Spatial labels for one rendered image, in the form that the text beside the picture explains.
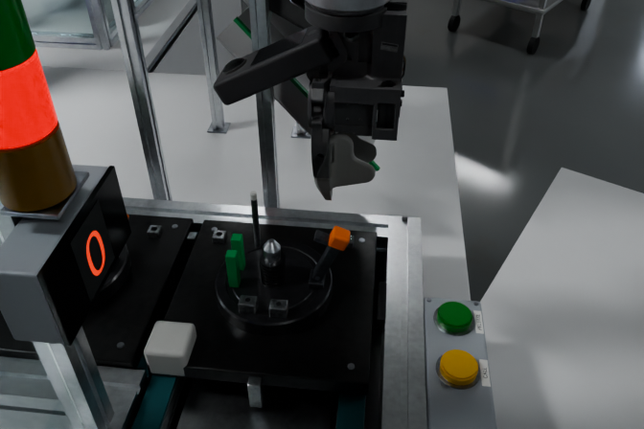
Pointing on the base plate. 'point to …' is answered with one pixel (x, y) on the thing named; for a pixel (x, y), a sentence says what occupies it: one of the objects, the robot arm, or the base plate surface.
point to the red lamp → (25, 104)
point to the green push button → (454, 317)
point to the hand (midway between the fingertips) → (322, 187)
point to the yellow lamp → (36, 173)
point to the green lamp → (12, 24)
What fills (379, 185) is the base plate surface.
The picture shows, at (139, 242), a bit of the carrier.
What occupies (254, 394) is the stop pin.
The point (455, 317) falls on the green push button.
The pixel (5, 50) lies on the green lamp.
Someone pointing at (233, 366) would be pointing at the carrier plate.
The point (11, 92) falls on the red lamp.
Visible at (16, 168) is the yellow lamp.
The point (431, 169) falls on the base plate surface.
